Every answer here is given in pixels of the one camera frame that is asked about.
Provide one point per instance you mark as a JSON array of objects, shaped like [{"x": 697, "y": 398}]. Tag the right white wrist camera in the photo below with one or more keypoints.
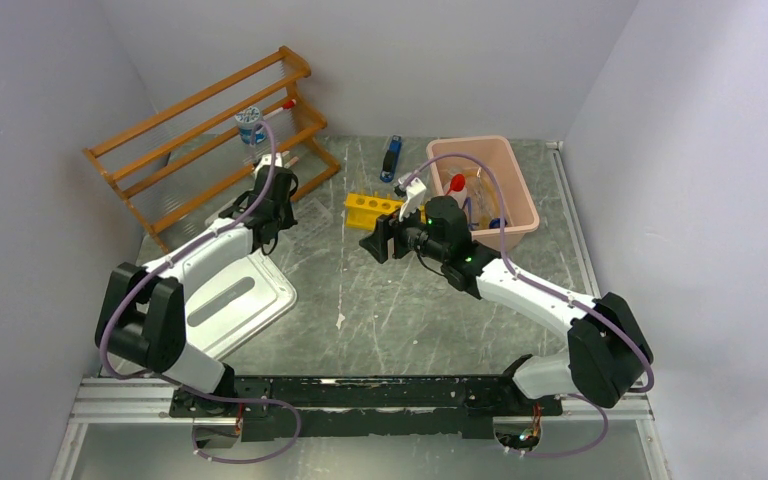
[{"x": 414, "y": 190}]

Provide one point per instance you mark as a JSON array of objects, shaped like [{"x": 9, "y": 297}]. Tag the blue lidded jar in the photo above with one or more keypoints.
[{"x": 248, "y": 125}]

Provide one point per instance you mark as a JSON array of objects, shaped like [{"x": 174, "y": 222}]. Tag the yellow test tube rack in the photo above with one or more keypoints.
[{"x": 362, "y": 211}]

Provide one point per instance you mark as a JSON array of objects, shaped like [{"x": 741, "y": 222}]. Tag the black base frame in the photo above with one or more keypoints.
[{"x": 278, "y": 407}]

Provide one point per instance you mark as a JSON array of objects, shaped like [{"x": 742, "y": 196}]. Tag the red capped wash bottle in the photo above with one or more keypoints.
[{"x": 457, "y": 190}]

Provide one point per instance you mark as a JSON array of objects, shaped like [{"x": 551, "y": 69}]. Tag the graduated cylinder blue base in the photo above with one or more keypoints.
[{"x": 496, "y": 223}]

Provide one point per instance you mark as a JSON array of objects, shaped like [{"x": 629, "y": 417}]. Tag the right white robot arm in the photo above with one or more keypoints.
[{"x": 606, "y": 353}]

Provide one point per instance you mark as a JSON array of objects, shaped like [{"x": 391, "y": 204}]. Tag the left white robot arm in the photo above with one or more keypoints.
[{"x": 178, "y": 316}]

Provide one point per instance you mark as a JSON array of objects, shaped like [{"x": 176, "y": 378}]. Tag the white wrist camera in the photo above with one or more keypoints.
[
  {"x": 414, "y": 190},
  {"x": 267, "y": 161}
]

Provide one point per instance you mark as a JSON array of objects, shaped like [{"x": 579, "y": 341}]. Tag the red capped thermometer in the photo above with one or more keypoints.
[{"x": 287, "y": 106}]

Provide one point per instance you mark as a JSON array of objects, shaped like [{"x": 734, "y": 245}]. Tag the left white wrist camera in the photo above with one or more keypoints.
[{"x": 267, "y": 161}]

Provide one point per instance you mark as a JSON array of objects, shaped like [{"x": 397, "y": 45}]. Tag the metal tray lid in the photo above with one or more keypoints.
[{"x": 232, "y": 293}]

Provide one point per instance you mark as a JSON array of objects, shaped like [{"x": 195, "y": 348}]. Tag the orange wooden shelf rack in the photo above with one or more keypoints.
[{"x": 176, "y": 168}]

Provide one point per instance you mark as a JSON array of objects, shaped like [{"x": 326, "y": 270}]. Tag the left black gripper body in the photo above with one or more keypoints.
[{"x": 284, "y": 215}]

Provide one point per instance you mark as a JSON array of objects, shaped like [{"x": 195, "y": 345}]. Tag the blue safety goggles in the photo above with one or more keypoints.
[{"x": 467, "y": 208}]

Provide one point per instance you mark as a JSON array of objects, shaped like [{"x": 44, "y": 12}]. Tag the pink plastic bin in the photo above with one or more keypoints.
[{"x": 495, "y": 155}]

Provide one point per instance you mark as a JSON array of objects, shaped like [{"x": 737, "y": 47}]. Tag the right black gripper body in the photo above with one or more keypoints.
[{"x": 409, "y": 235}]

